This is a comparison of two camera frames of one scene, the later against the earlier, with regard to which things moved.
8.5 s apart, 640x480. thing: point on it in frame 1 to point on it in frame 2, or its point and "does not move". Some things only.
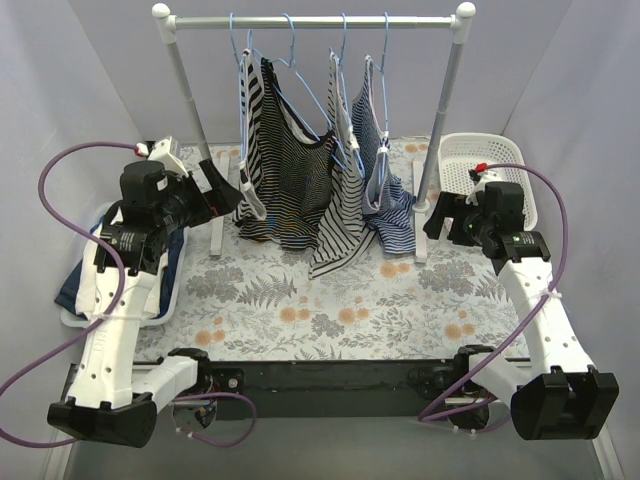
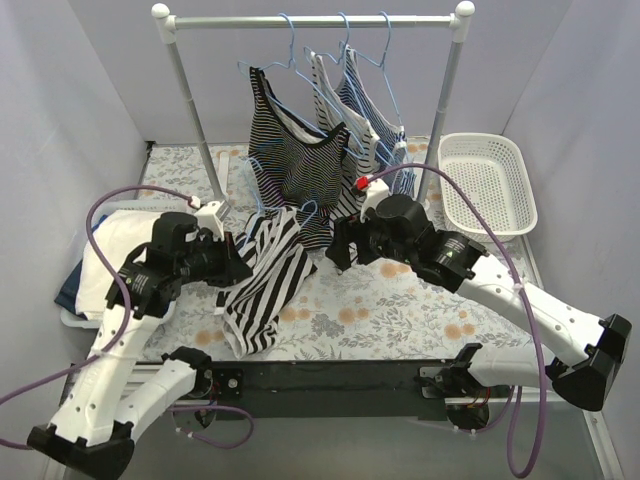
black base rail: (331, 390) does not move
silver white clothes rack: (461, 15) does not move
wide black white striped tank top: (250, 196) to (272, 244)
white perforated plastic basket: (461, 155) does not move
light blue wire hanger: (242, 93) to (273, 207)
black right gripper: (455, 224) to (348, 239)
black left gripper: (206, 190) to (229, 257)
